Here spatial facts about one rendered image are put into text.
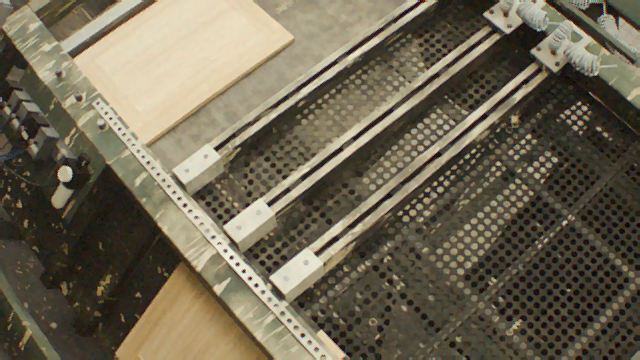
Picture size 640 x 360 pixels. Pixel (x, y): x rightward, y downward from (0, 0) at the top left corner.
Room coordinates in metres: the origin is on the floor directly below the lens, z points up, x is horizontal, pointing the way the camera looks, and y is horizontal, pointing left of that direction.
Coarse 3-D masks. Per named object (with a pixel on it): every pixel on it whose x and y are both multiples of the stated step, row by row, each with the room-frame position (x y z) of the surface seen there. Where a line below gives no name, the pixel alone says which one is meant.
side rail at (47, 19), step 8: (32, 0) 2.48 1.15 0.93; (40, 0) 2.48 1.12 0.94; (48, 0) 2.48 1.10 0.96; (56, 0) 2.50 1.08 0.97; (64, 0) 2.53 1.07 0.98; (72, 0) 2.56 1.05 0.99; (80, 0) 2.60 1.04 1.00; (88, 0) 2.63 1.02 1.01; (32, 8) 2.46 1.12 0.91; (40, 8) 2.46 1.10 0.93; (48, 8) 2.49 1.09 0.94; (56, 8) 2.52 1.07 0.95; (64, 8) 2.55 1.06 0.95; (72, 8) 2.58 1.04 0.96; (40, 16) 2.48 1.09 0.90; (48, 16) 2.51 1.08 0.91; (56, 16) 2.54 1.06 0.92; (64, 16) 2.57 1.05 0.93; (48, 24) 2.53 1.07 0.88
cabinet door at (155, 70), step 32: (160, 0) 2.54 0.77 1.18; (192, 0) 2.55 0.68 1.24; (224, 0) 2.56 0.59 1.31; (128, 32) 2.45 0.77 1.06; (160, 32) 2.46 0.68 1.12; (192, 32) 2.46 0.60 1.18; (224, 32) 2.47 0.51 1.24; (256, 32) 2.48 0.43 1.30; (288, 32) 2.48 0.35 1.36; (96, 64) 2.36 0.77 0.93; (128, 64) 2.37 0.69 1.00; (160, 64) 2.37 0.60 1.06; (192, 64) 2.38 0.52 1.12; (224, 64) 2.39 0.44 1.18; (256, 64) 2.40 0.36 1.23; (128, 96) 2.29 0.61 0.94; (160, 96) 2.30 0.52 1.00; (192, 96) 2.30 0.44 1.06; (160, 128) 2.22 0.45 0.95
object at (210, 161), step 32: (416, 0) 2.53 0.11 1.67; (448, 0) 2.60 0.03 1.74; (384, 32) 2.44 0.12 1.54; (320, 64) 2.34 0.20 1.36; (352, 64) 2.37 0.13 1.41; (288, 96) 2.27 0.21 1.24; (320, 96) 2.34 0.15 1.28; (256, 128) 2.18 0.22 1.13; (192, 160) 2.10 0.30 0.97; (224, 160) 2.14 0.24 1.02; (192, 192) 2.10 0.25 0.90
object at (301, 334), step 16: (112, 128) 2.17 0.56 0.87; (128, 144) 2.14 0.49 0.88; (144, 160) 2.11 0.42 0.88; (160, 176) 2.08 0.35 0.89; (176, 192) 2.05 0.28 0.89; (192, 208) 2.03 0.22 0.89; (208, 240) 1.97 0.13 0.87; (224, 256) 1.95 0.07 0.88; (240, 272) 1.92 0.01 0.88; (256, 288) 1.90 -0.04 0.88; (272, 304) 1.87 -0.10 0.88; (304, 336) 1.83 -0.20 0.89; (320, 352) 1.81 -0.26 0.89
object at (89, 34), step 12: (132, 0) 2.51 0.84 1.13; (144, 0) 2.52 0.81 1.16; (108, 12) 2.47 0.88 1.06; (120, 12) 2.47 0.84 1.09; (132, 12) 2.50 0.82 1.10; (96, 24) 2.43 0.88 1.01; (108, 24) 2.44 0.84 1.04; (120, 24) 2.48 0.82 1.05; (72, 36) 2.40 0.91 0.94; (84, 36) 2.40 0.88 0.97; (96, 36) 2.43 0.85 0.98; (72, 48) 2.37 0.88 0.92; (84, 48) 2.41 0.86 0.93
